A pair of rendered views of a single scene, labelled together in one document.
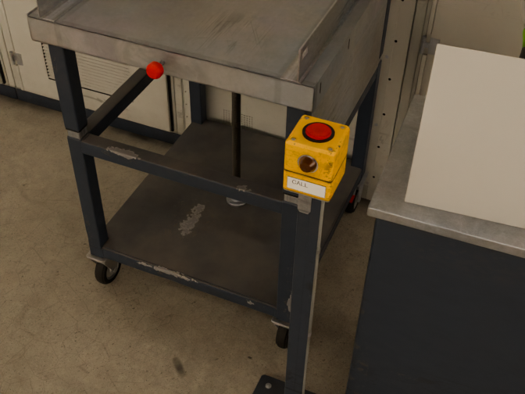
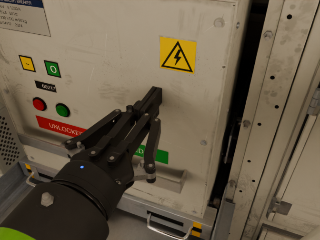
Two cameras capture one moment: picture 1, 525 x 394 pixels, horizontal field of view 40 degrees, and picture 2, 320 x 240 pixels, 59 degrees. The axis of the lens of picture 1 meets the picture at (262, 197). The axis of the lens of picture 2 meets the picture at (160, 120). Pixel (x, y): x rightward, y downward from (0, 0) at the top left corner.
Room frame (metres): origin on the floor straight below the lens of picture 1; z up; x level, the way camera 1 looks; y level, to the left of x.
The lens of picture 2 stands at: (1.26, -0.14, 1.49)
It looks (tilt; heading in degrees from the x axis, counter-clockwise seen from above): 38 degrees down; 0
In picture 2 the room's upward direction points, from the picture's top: straight up
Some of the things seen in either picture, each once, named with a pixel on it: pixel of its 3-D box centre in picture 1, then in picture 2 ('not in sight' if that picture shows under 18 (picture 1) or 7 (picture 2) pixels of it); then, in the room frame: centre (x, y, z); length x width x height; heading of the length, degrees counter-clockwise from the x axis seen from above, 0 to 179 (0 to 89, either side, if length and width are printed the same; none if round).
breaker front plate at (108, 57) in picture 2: not in sight; (92, 115); (1.71, -0.01, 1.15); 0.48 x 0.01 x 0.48; 68
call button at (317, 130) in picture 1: (318, 134); not in sight; (0.88, -0.08, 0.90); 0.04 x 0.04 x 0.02
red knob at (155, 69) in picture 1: (157, 67); not in sight; (1.18, 0.21, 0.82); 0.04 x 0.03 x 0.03; 158
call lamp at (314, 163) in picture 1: (306, 166); not in sight; (0.84, -0.07, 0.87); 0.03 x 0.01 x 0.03; 68
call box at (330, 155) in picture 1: (316, 157); not in sight; (0.88, -0.08, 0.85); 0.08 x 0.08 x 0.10; 68
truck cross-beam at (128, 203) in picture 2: not in sight; (110, 190); (1.72, -0.01, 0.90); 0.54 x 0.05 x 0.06; 68
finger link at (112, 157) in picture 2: not in sight; (132, 143); (1.54, -0.10, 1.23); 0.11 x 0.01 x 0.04; 157
